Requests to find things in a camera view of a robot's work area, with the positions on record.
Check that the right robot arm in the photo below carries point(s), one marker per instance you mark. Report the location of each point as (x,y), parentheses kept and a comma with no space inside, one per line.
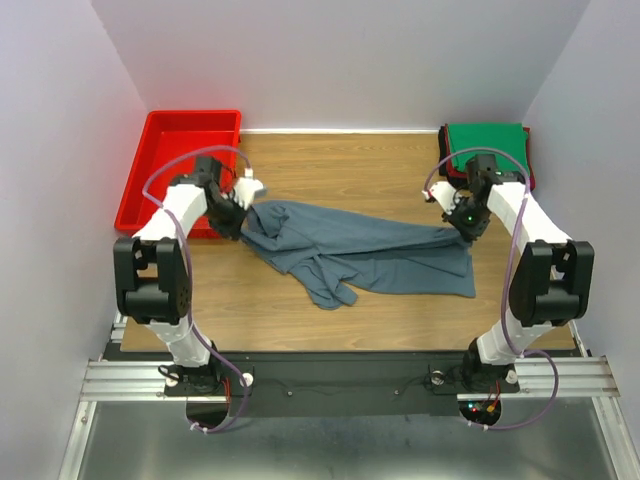
(548,275)

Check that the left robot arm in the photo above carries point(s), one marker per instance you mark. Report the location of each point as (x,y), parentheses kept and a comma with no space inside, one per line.
(154,275)

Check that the red folded t-shirt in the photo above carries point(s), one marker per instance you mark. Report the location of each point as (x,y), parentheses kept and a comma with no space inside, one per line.
(452,167)

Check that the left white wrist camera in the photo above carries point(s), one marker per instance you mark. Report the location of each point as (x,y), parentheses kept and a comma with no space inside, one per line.
(245,191)

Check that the green folded t-shirt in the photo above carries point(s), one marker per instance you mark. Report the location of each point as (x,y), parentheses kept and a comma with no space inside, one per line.
(492,145)

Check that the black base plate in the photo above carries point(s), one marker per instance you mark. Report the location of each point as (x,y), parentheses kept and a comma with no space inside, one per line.
(307,384)

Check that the aluminium rail frame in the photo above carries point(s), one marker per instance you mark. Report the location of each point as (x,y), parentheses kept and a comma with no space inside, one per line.
(565,422)

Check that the blue-grey t-shirt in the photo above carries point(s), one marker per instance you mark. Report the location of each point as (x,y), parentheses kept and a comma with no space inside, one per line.
(333,252)

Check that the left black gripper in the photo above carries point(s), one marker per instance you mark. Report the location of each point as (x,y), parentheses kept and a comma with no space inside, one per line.
(231,230)

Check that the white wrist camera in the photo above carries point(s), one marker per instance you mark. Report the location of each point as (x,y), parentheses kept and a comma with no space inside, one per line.
(245,191)
(442,193)

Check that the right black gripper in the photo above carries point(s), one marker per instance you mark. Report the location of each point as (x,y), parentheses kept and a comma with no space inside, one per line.
(468,232)

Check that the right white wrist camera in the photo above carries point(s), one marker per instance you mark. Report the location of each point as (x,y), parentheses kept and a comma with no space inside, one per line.
(442,193)

